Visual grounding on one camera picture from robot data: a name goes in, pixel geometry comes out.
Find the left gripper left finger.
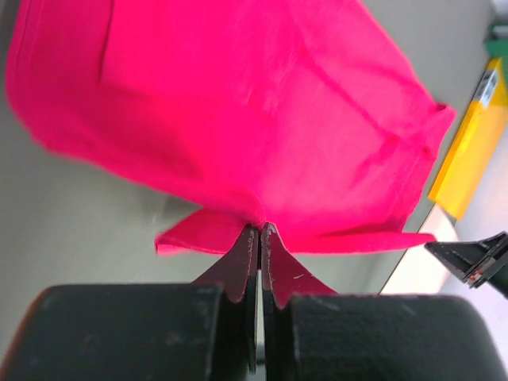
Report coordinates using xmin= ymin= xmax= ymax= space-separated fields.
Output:
xmin=1 ymin=227 xmax=260 ymax=380

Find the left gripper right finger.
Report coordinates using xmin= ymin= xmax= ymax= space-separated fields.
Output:
xmin=260 ymin=224 xmax=507 ymax=380

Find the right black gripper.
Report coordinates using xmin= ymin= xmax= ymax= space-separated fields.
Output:
xmin=424 ymin=232 xmax=508 ymax=299

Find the pink t shirt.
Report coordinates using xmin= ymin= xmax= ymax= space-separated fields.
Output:
xmin=6 ymin=0 xmax=458 ymax=306

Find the beige paper folder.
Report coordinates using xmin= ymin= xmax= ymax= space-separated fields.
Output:
xmin=380 ymin=205 xmax=459 ymax=295

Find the yellow folder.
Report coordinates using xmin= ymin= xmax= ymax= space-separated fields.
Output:
xmin=429 ymin=57 xmax=507 ymax=220

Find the green ring binder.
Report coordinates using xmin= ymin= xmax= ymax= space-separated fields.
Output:
xmin=483 ymin=20 xmax=507 ymax=58

